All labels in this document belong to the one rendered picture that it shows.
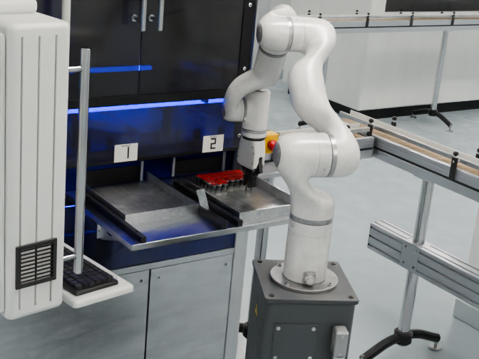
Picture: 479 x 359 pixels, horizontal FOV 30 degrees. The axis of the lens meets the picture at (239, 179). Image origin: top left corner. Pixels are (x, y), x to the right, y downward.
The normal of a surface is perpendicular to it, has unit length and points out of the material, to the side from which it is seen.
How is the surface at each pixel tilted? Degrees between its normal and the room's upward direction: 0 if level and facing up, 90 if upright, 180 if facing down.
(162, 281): 90
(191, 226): 0
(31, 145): 90
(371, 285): 0
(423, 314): 0
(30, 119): 90
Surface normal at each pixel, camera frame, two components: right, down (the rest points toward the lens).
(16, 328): 0.56, 0.31
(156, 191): 0.09, -0.94
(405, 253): -0.83, 0.11
